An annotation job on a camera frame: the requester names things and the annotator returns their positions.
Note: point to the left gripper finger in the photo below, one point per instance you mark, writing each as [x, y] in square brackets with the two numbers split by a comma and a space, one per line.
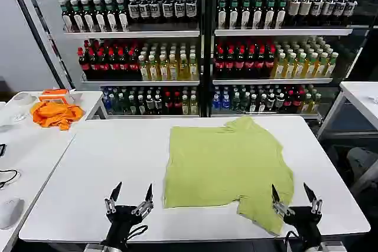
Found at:
[113, 197]
[146, 200]

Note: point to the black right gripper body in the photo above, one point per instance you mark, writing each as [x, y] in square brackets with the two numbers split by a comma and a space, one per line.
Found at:
[304, 219]

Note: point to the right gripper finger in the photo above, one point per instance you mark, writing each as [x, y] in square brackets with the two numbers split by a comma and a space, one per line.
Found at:
[279, 202]
[314, 200]

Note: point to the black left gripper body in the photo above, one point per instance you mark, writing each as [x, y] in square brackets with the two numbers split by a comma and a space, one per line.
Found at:
[122, 216]

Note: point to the light green shirt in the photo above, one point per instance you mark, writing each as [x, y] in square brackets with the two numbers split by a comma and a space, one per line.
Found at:
[224, 163]

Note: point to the grey chair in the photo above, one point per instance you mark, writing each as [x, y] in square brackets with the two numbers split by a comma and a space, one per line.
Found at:
[361, 160]

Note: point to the white side desk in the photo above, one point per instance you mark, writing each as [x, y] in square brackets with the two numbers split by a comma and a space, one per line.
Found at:
[26, 151]

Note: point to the crumpled orange cloth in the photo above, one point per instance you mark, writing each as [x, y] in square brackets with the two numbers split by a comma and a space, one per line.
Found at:
[56, 114]

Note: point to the white computer mouse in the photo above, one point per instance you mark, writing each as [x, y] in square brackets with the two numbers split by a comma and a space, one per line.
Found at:
[10, 213]

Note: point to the white desk with grey legs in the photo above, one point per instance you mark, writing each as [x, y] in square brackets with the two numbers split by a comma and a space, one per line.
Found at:
[360, 98]

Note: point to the orange and white box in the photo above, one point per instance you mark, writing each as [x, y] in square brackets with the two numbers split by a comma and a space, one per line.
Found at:
[53, 96]

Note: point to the flat black device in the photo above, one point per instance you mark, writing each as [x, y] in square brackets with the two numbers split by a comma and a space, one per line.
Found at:
[2, 149]

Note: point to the crumpled white wrapper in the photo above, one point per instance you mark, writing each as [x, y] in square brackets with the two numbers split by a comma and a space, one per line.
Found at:
[19, 117]

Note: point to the white tape roll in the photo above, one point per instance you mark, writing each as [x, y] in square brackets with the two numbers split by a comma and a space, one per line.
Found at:
[26, 98]

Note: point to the shelf rack with bottles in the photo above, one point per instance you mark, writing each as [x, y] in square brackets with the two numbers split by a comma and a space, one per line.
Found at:
[274, 42]
[136, 42]

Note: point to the black slanted pole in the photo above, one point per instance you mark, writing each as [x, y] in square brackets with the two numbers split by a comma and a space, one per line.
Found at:
[38, 30]

